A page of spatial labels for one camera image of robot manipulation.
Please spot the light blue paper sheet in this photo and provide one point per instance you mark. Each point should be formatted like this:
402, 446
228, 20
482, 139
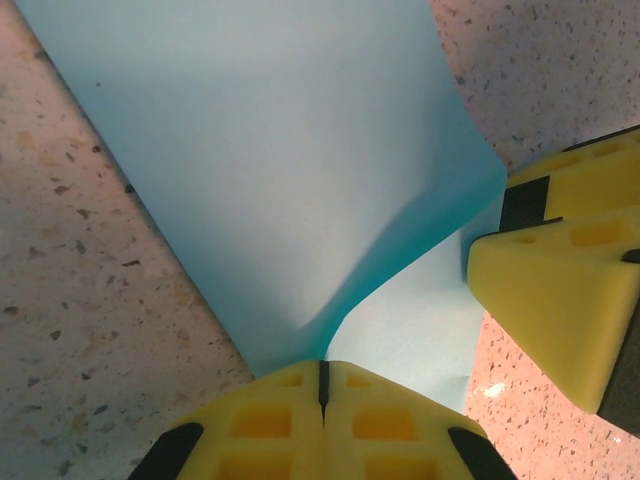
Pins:
250, 150

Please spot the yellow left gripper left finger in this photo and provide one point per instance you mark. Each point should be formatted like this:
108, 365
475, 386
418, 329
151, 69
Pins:
260, 425

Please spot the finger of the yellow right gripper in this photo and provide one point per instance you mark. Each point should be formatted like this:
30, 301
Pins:
550, 290
590, 175

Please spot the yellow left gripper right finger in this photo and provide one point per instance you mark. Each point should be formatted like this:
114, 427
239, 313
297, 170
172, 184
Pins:
390, 425

